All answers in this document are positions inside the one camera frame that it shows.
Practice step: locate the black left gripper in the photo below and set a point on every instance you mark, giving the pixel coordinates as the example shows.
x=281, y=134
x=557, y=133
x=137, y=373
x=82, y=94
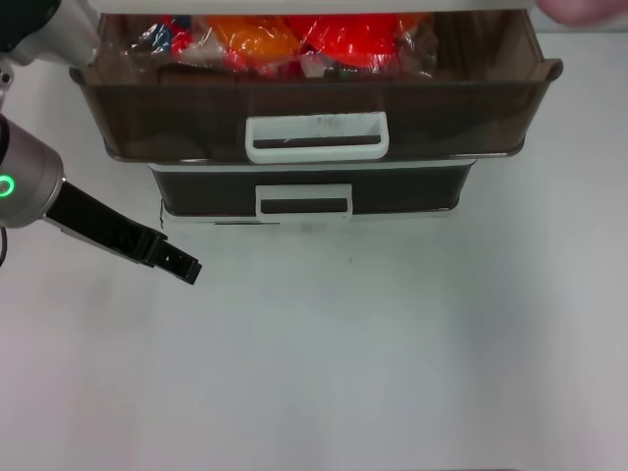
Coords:
x=103, y=228

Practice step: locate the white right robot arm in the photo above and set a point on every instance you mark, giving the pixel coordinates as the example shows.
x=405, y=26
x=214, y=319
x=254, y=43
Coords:
x=584, y=9

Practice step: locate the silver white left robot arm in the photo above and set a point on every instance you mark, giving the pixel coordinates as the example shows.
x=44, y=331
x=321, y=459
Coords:
x=27, y=167

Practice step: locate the dark plastic drawer cabinet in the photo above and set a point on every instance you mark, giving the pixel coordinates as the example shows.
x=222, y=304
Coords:
x=304, y=4

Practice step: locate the orange toy in plastic bag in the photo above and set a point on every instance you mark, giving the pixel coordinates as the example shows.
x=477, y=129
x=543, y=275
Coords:
x=255, y=39

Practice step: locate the red toy in plastic bag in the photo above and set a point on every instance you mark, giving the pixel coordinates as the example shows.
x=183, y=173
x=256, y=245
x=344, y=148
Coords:
x=353, y=36

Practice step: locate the brown toy in plastic bag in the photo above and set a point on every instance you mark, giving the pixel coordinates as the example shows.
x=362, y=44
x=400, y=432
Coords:
x=417, y=49

